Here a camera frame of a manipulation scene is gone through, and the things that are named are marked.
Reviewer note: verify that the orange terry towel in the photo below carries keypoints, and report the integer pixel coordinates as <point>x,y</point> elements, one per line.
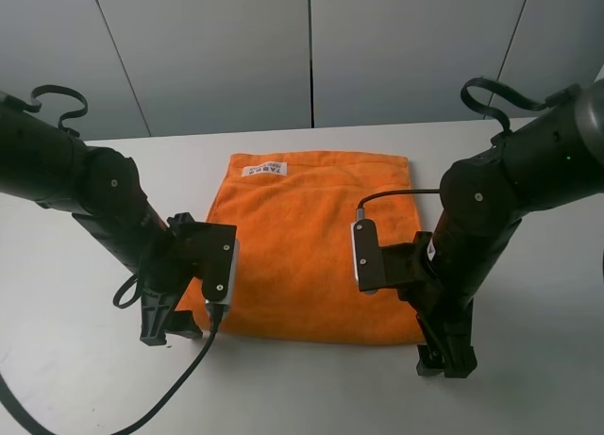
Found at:
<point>295,279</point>

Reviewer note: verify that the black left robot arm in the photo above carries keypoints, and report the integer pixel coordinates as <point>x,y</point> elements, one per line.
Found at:
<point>46,162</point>

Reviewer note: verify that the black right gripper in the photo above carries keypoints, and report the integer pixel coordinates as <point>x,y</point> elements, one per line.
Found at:
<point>443,304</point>

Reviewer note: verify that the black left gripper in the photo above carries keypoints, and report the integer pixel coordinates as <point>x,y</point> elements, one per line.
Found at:
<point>177,257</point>

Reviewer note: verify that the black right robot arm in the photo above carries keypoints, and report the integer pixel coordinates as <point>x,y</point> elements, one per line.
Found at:
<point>547,154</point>

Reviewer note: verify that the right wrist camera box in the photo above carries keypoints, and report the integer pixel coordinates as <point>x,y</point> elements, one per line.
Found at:
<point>367,257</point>

